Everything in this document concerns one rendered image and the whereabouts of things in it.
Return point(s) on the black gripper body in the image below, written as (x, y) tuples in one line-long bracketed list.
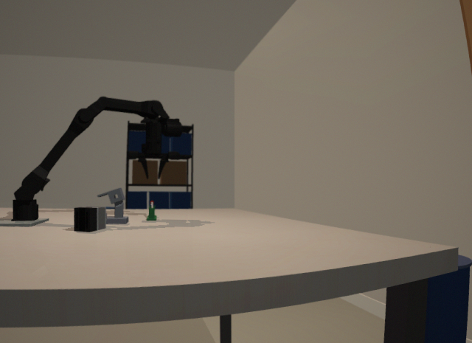
[(154, 145)]

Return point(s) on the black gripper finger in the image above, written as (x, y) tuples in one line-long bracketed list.
[(162, 163), (144, 164)]

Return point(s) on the green flat bar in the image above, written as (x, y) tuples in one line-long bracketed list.
[(151, 216)]

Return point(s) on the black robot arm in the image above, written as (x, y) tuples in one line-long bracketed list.
[(25, 208)]

